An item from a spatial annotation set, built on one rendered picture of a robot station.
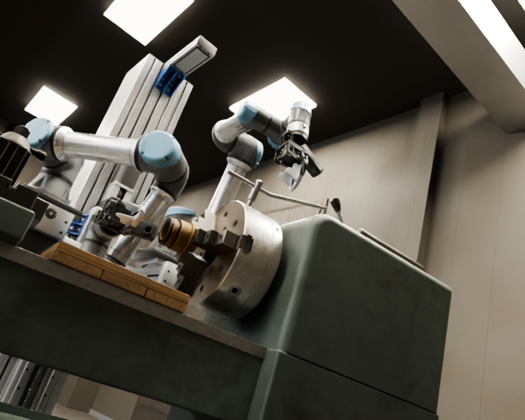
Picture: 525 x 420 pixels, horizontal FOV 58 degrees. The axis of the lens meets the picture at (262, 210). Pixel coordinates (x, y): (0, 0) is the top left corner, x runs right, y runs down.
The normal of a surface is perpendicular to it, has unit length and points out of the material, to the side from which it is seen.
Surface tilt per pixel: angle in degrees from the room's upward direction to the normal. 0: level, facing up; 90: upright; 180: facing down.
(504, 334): 90
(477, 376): 90
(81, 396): 90
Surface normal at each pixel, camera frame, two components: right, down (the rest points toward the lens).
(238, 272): 0.38, 0.19
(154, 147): 0.03, -0.41
